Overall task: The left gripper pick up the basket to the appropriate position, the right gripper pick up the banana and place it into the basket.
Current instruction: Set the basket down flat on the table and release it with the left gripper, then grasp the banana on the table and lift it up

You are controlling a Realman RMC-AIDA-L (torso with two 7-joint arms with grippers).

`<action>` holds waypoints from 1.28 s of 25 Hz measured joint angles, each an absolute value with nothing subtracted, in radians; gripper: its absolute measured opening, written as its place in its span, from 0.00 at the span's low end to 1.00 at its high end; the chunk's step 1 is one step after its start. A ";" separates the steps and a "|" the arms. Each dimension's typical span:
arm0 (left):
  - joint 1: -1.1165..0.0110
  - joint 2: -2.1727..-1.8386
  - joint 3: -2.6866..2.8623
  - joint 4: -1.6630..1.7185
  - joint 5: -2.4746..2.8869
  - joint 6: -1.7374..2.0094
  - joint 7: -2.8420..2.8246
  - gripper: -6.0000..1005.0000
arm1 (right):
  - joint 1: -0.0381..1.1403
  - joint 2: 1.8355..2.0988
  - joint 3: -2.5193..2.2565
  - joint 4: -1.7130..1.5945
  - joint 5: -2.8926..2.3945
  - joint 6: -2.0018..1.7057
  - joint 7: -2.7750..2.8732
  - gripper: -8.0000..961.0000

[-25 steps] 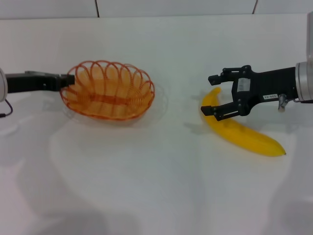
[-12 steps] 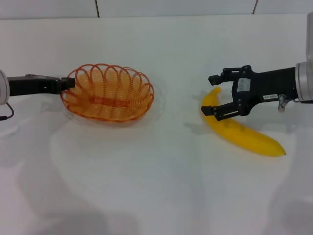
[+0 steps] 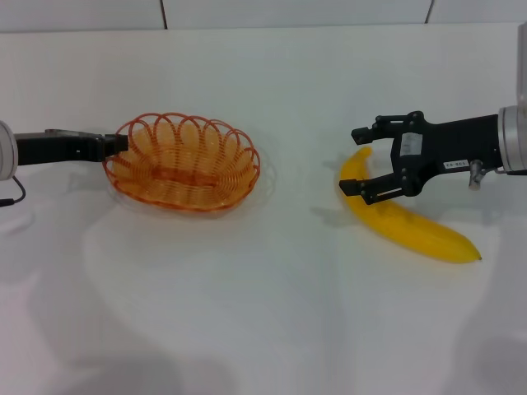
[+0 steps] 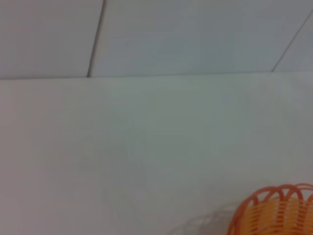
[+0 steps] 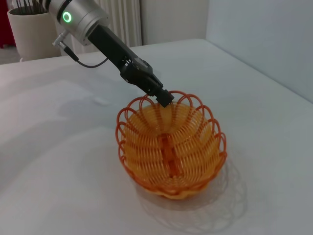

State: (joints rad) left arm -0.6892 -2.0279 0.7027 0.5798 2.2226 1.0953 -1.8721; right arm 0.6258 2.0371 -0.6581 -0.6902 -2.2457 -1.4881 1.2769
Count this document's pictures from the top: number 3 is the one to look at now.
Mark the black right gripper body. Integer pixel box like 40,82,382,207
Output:
389,113,501,182

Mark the right wrist cable plug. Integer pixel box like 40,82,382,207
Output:
468,158,508,191

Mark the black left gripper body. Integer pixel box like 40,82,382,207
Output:
15,128,107,167

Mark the yellow banana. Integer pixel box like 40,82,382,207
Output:
337,146,483,265

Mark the orange wire basket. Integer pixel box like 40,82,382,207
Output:
102,110,262,215

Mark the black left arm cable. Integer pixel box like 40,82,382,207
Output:
0,175,27,207

